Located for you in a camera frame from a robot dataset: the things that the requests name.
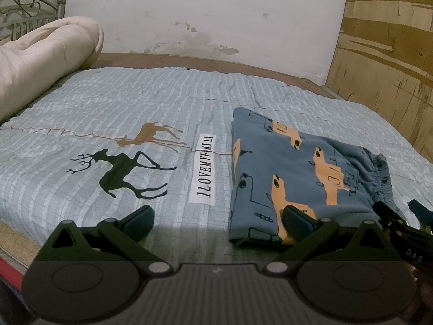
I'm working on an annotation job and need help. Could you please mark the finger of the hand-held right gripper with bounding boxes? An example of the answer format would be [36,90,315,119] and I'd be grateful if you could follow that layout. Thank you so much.
[408,199,433,236]
[372,201,412,244]

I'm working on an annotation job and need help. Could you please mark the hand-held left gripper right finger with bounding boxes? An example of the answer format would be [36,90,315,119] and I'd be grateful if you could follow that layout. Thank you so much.
[262,206,396,275]

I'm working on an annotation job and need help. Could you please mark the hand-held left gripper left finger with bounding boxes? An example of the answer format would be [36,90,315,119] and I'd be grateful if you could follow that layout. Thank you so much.
[40,205,172,275]

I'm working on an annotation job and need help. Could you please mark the blue pants with orange cars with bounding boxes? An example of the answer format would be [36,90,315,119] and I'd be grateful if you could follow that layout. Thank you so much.
[228,107,406,249]

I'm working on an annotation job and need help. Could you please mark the light blue deer print bedspread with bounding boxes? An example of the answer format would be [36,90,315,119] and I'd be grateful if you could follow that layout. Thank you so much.
[0,67,433,265]

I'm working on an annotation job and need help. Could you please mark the plywood board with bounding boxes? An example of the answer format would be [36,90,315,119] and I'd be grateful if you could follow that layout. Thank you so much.
[325,0,433,163]

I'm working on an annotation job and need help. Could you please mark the rolled beige quilt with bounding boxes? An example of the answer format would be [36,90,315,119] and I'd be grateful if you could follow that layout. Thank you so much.
[0,16,105,123]

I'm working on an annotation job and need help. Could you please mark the metal bed headboard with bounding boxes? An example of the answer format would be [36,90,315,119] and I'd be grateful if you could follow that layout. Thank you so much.
[0,0,67,45]

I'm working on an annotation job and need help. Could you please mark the brown wooden bed frame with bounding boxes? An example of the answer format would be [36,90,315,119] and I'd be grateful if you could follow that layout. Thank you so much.
[88,52,344,99]

